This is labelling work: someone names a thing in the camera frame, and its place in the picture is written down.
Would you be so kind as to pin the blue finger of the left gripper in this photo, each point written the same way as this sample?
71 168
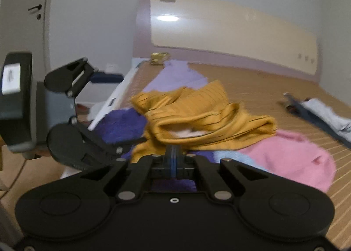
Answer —
106 78

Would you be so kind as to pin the grey door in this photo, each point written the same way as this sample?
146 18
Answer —
24 28

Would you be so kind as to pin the white grey navy garment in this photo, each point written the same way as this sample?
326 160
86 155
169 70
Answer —
314 111

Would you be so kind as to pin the yellow striped shirt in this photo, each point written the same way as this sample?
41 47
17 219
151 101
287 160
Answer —
197 119

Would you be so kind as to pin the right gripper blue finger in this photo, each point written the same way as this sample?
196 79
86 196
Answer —
179 162
170 160

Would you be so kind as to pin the cream bed headboard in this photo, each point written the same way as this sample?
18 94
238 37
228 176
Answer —
217 32

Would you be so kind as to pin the purple garment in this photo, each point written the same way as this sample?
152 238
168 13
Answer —
126 124

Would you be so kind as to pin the white bed frame edge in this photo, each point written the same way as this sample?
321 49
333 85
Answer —
99 110

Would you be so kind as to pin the pink sweater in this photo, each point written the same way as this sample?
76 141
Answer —
291 155

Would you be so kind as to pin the gold foil packet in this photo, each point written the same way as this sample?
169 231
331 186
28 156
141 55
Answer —
158 58

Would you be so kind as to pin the light blue knit garment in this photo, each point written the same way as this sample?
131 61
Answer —
237 156

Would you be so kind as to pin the lilac garment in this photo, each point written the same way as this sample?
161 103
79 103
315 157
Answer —
176 74

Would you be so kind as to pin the bamboo bed mat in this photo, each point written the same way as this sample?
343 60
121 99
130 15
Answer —
261 94

